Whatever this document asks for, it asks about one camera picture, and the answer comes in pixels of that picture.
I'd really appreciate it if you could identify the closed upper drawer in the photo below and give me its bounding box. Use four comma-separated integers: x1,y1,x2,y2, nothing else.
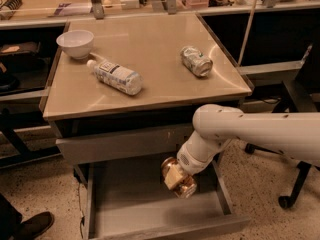
56,124,193,165

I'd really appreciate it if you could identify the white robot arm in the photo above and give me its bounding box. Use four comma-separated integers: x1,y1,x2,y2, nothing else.
161,104,320,198

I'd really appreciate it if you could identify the purple and white booklet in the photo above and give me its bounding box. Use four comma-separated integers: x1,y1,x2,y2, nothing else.
54,3,92,17

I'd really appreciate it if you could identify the clear plastic water bottle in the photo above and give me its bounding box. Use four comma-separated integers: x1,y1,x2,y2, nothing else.
87,60,143,96

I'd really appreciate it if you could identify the white bowl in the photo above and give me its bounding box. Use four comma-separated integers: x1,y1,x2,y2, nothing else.
56,30,94,59

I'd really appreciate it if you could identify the white pole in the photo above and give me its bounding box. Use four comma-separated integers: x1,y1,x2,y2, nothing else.
237,0,257,67

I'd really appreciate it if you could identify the black office chair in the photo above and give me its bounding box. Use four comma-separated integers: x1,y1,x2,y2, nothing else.
244,40,320,209

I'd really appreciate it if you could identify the brown shoe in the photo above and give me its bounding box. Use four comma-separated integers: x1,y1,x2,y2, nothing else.
13,211,54,240

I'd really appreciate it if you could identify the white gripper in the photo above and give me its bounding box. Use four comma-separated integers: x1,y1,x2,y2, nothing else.
164,131,231,190

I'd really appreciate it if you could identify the black coil spring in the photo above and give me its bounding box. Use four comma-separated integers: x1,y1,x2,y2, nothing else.
0,0,22,20

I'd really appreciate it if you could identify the open middle drawer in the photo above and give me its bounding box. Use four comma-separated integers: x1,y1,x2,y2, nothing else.
84,155,250,240

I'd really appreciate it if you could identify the green and silver can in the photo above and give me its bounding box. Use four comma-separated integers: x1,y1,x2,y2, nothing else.
180,46,213,77

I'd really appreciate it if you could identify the grey drawer cabinet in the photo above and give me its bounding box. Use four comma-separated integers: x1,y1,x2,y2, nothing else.
38,12,255,240

